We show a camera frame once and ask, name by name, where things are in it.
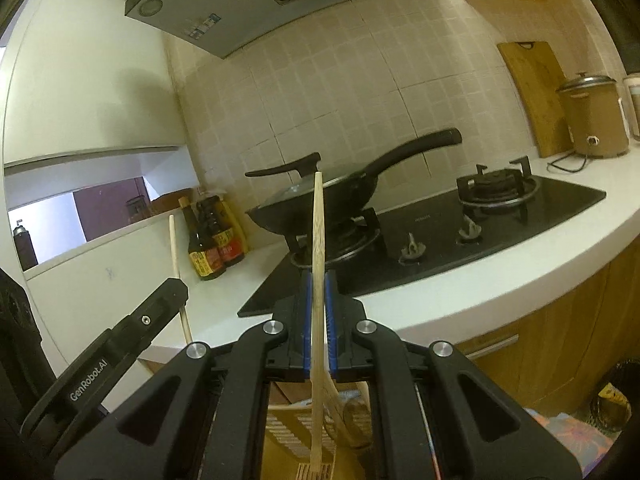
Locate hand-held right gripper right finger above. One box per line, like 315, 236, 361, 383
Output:
324, 269, 582, 480

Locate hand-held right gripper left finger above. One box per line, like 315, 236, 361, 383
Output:
54, 269, 314, 480

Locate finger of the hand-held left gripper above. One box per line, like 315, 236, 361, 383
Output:
107, 278, 190, 361

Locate yellow plastic utensil basket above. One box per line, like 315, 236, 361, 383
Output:
264, 380, 382, 480

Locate dark sauce bottle yellow label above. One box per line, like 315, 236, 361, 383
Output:
178, 197, 227, 281

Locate black burner grate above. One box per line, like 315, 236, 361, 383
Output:
285, 207, 386, 267
455, 155, 541, 221

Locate dark sauce bottle red label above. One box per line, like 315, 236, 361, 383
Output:
195, 194, 246, 267

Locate grey stove knob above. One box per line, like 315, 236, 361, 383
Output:
457, 214, 484, 246
398, 232, 426, 262

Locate wooden spatula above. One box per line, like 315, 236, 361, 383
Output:
325, 380, 375, 454

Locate yellow packet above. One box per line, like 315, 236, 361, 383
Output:
220, 192, 250, 256

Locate black wok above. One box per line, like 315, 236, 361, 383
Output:
245, 128, 464, 239

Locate dark spray can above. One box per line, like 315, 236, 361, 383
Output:
12, 218, 39, 271

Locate wooden lower cabinet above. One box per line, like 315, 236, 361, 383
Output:
450, 236, 640, 419

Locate black glass gas stove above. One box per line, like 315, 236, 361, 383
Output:
237, 172, 608, 319

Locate colourful printed cloth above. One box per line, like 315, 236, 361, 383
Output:
415, 385, 622, 480

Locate dark trash bin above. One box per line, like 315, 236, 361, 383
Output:
587, 359, 634, 436

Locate wooden cutting board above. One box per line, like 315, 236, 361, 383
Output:
496, 40, 576, 160

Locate grey range hood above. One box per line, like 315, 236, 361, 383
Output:
123, 0, 441, 60

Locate brown slow cooker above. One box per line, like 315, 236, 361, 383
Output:
555, 70, 632, 160

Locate white container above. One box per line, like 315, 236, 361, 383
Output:
621, 72, 640, 142

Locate dark wire basket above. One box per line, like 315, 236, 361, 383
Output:
124, 194, 147, 224

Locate glass lid with black handle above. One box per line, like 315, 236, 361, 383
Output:
244, 152, 362, 211

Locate metal cabinet handle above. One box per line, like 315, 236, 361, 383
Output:
467, 332, 521, 361

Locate black power cable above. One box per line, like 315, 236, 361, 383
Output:
546, 152, 589, 174

